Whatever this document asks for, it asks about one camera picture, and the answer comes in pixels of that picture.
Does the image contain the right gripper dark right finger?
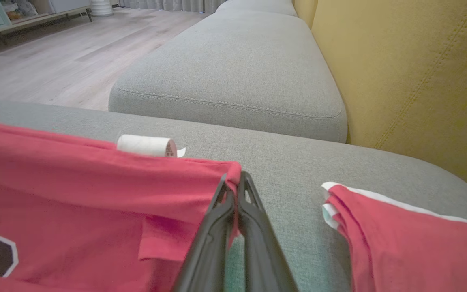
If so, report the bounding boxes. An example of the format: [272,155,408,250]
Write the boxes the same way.
[237,171,300,292]

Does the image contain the narrow yellow sofa backrest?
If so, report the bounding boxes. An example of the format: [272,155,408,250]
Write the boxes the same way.
[293,0,319,30]

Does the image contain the white ribbed round vessel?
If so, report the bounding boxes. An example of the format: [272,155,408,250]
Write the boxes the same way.
[90,0,114,17]

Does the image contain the red and white numbered jersey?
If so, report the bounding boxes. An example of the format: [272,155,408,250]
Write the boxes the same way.
[0,120,242,292]

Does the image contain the wide yellow sofa backrest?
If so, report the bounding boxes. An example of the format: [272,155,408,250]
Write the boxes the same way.
[311,0,467,193]

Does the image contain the clutter on cabinet shelf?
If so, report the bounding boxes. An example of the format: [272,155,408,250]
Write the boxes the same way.
[0,0,39,21]

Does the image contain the grey pleated curtain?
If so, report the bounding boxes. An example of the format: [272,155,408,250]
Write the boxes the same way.
[118,0,228,14]

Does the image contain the red shorts with white stripes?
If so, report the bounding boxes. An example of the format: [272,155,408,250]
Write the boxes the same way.
[321,181,467,292]

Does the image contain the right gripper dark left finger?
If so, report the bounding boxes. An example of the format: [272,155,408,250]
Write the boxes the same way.
[172,174,239,292]

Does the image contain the smaller grey sofa seat cushion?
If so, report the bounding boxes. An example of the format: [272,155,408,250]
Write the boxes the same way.
[109,9,348,143]

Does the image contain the distant grey sofa seat cushion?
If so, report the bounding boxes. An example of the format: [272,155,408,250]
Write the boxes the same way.
[216,0,298,17]

